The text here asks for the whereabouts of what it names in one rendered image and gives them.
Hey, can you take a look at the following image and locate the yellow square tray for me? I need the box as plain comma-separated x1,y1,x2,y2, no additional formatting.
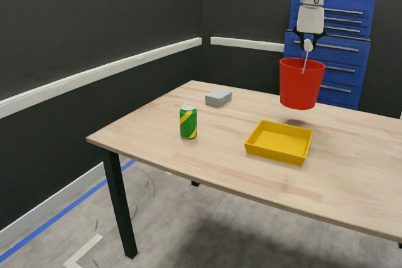
244,119,313,167

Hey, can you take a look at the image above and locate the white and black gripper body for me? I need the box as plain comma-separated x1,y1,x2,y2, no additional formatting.
297,5,324,34

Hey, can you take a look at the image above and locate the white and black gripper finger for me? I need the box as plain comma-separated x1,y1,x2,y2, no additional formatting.
292,24,305,50
312,28,327,49

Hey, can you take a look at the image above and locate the green and yellow drink can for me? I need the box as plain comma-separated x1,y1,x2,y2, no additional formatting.
180,104,197,139

